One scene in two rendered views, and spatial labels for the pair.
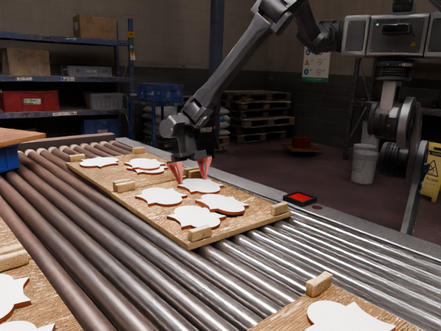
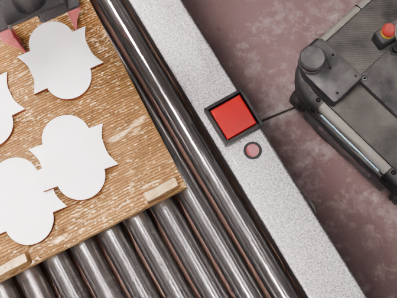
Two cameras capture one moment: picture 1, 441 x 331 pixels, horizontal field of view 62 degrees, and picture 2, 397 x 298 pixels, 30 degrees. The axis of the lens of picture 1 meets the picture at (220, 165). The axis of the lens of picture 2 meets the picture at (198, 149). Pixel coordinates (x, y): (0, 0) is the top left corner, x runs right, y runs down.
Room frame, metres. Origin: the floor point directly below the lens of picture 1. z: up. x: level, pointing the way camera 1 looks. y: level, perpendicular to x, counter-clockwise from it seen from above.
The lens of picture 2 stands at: (0.71, -0.30, 2.14)
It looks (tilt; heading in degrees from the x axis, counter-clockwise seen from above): 74 degrees down; 15
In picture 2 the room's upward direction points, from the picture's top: 3 degrees counter-clockwise
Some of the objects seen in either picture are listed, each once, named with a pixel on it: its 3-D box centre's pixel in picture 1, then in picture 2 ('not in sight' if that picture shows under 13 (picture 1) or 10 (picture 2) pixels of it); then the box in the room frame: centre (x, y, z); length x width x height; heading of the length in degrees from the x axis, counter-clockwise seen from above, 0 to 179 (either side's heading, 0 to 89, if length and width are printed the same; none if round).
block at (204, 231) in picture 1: (200, 232); (12, 266); (0.77, 0.04, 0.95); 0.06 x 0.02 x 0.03; 130
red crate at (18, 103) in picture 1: (29, 100); not in sight; (4.95, 2.57, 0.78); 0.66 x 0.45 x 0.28; 126
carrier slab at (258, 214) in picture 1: (197, 203); (42, 129); (1.01, 0.06, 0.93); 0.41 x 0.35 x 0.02; 40
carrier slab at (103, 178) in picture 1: (132, 169); not in sight; (1.33, 0.33, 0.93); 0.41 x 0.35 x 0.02; 41
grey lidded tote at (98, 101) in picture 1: (103, 100); not in sight; (5.49, 1.76, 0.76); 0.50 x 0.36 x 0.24; 132
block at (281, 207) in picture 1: (279, 208); (161, 191); (0.95, -0.17, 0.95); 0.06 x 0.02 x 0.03; 130
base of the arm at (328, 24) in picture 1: (325, 35); not in sight; (1.54, -0.39, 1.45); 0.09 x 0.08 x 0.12; 56
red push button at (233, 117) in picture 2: (299, 199); (233, 117); (1.10, -0.25, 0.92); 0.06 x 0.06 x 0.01; 42
